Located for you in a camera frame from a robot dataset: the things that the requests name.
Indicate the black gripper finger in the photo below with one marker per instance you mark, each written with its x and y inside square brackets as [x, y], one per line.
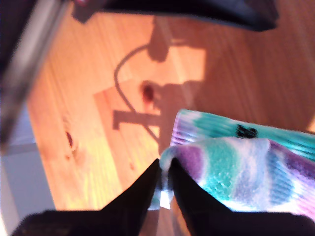
[194, 201]
[137, 199]
[172, 7]

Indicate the tie-dye sock with black lettering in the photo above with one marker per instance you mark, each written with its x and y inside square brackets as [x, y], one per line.
[221, 167]

